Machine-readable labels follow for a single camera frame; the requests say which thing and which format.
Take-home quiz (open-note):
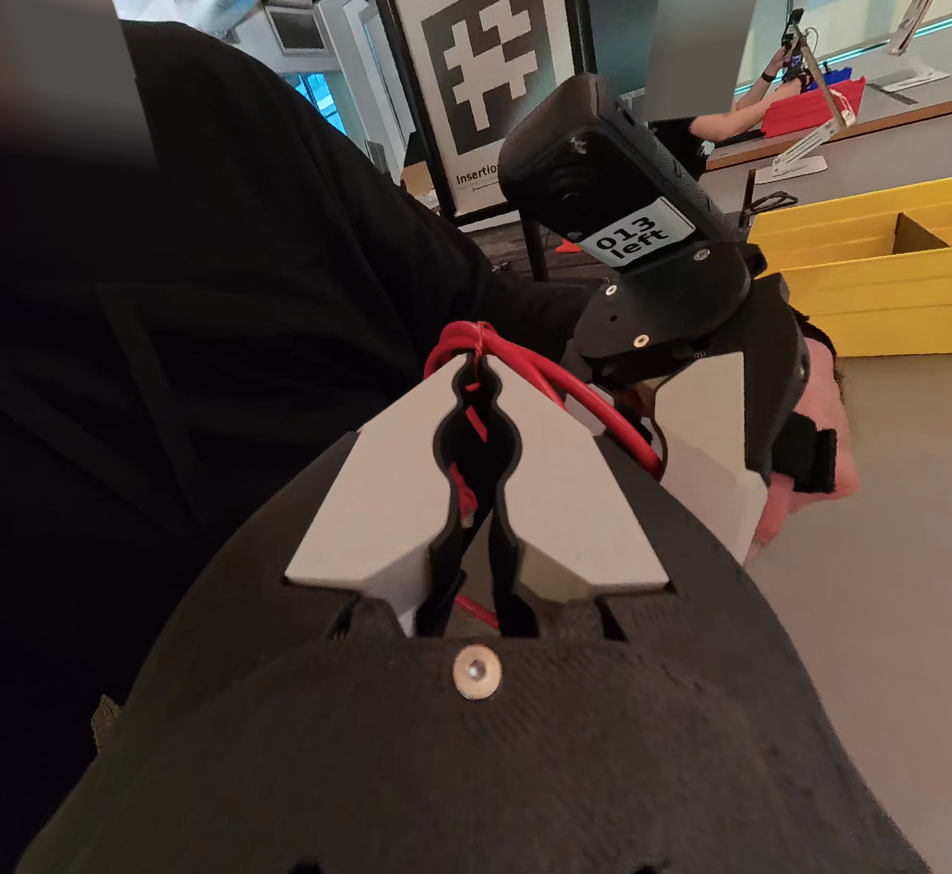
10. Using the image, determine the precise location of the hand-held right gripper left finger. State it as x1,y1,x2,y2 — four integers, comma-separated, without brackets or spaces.
283,353,477,638

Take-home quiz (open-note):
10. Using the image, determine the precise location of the person's left forearm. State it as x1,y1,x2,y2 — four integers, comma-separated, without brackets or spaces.
416,249,607,399

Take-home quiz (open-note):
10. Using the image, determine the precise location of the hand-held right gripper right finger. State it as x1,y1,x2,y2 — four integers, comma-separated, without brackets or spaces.
476,355,669,638

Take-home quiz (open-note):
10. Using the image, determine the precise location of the person's left hand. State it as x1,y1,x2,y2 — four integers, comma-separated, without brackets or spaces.
747,338,860,562

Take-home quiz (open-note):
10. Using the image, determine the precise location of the red bin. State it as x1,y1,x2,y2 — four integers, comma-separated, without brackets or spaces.
762,76,867,138

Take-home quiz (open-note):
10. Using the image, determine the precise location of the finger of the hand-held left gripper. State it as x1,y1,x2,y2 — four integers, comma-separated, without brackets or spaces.
651,349,771,566

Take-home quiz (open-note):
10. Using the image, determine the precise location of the black framed sign poster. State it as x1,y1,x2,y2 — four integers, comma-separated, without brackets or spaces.
366,0,599,283

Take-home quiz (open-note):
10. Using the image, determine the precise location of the thin red wire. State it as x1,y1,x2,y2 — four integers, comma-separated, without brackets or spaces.
465,321,498,399

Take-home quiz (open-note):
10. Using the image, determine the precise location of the yellow plastic bin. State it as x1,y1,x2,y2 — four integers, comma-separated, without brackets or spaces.
746,178,952,358

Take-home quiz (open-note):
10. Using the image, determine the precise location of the person's black shirt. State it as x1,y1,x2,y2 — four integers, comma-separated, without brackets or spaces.
0,18,522,845

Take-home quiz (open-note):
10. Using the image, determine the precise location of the red ethernet cable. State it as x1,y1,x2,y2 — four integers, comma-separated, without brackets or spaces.
422,319,666,633

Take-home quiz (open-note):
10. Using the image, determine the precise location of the wooden work table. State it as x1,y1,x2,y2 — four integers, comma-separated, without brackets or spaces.
705,100,952,172

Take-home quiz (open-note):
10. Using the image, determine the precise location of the white ceiling vent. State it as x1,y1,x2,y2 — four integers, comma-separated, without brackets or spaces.
264,2,330,57

